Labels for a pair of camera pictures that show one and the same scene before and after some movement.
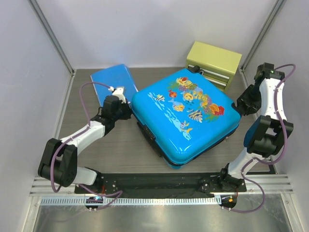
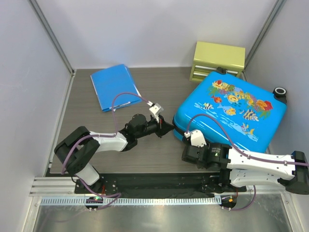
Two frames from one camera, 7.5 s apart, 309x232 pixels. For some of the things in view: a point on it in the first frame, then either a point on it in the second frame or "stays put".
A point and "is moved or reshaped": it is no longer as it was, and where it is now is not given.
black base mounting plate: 204,184 stays put
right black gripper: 245,97 → 206,146
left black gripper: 127,110 → 162,127
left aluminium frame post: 51,36 stays put
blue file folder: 116,77 stays put
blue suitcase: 183,114 is moved or reshaped
